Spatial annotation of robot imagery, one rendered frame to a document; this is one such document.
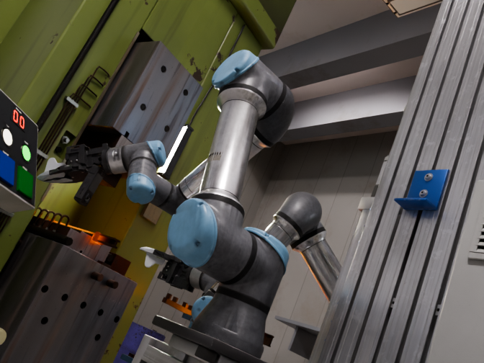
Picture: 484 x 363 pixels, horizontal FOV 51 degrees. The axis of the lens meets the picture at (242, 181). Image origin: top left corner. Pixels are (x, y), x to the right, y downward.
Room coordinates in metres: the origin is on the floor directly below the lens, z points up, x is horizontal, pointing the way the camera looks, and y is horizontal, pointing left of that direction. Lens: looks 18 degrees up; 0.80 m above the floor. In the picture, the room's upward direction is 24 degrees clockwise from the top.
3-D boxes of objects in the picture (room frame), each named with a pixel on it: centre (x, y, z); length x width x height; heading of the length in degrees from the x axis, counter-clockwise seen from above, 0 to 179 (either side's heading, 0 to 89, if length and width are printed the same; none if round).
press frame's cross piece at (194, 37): (2.14, 0.65, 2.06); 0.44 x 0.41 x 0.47; 49
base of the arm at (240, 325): (1.06, -0.10, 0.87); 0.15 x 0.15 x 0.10
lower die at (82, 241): (2.00, 0.57, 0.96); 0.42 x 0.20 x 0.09; 49
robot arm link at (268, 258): (1.06, -0.09, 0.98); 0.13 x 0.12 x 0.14; 125
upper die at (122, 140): (2.00, 0.57, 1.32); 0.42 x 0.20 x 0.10; 49
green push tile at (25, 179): (1.45, 0.56, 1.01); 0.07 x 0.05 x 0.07; 164
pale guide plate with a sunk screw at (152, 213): (2.19, 0.30, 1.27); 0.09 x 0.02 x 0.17; 139
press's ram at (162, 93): (2.04, 0.54, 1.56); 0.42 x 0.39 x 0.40; 49
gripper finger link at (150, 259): (1.61, 0.16, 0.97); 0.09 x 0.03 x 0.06; 85
